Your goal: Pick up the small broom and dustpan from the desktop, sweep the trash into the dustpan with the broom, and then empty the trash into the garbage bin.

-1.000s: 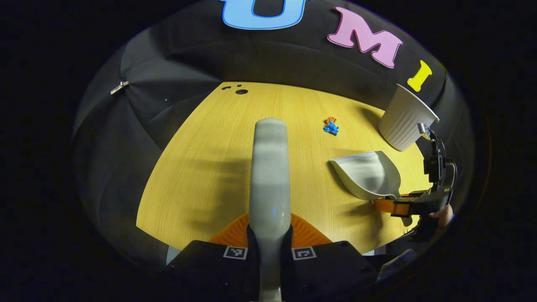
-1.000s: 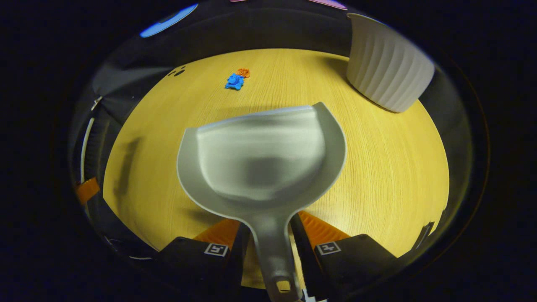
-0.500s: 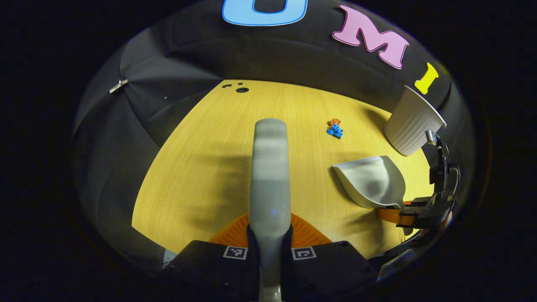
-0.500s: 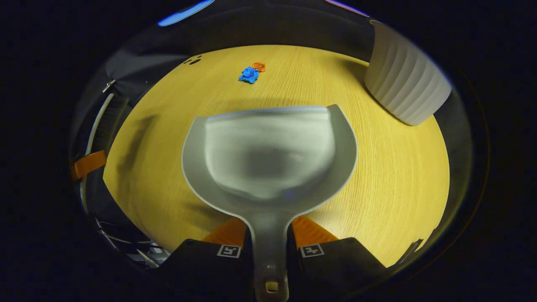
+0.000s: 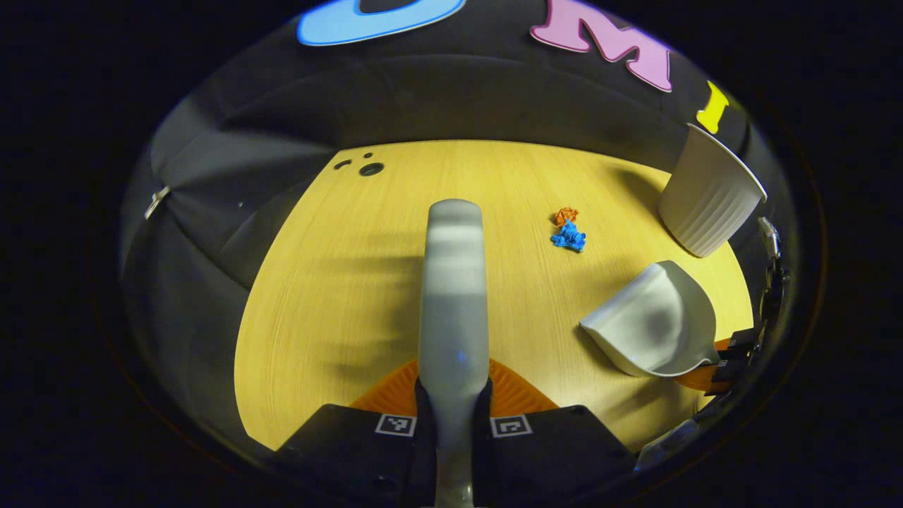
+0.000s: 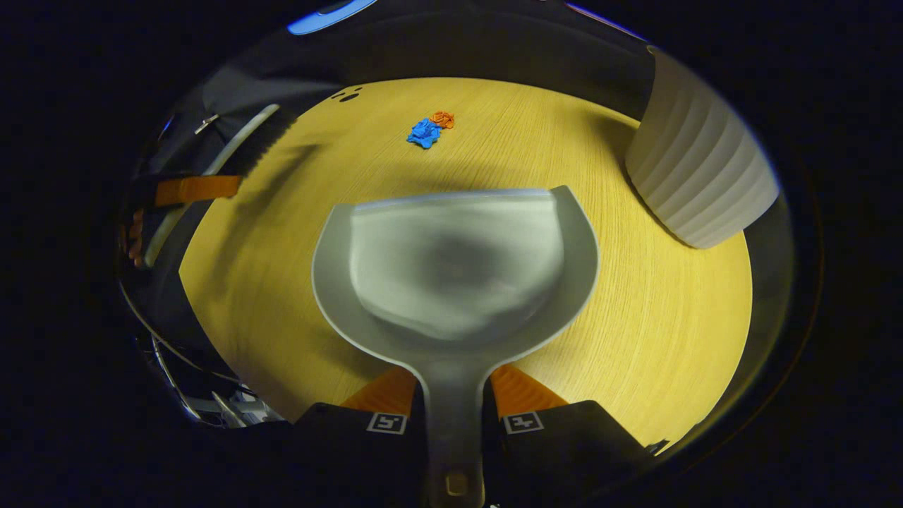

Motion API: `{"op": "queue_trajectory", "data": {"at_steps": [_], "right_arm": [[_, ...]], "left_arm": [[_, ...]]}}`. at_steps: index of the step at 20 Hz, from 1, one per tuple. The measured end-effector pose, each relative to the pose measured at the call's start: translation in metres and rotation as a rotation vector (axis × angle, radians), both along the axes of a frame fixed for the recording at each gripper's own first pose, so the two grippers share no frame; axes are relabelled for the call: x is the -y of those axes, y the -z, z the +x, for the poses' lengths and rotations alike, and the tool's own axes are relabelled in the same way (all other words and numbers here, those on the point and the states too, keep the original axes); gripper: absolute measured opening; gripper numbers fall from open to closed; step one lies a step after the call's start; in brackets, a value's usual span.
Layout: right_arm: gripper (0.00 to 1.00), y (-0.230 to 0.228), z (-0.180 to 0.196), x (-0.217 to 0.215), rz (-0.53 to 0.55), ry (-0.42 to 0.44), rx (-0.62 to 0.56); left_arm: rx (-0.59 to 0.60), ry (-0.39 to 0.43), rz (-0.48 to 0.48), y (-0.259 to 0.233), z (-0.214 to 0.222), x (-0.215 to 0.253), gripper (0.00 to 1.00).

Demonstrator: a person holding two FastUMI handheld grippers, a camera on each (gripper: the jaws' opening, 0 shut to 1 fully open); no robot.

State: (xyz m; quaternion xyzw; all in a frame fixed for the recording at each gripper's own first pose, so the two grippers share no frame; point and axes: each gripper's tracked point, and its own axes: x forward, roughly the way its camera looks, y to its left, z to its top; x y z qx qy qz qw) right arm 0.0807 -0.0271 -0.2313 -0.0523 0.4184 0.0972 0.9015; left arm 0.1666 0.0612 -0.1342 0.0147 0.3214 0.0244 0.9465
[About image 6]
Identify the white ribbed garbage bin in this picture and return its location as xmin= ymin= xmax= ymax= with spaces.
xmin=625 ymin=47 xmax=781 ymax=249

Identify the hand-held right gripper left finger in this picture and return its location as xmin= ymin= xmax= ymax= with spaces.
xmin=282 ymin=365 xmax=430 ymax=508

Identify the small white broom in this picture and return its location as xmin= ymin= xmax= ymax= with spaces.
xmin=145 ymin=104 xmax=301 ymax=269

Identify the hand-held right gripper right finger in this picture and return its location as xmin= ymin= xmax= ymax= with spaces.
xmin=483 ymin=363 xmax=653 ymax=508

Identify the blue paper scrap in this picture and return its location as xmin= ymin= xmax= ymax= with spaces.
xmin=407 ymin=118 xmax=442 ymax=150

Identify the wooden desktop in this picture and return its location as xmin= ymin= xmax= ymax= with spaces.
xmin=178 ymin=77 xmax=753 ymax=449

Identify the white dustpan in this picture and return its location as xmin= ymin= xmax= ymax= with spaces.
xmin=311 ymin=186 xmax=601 ymax=508

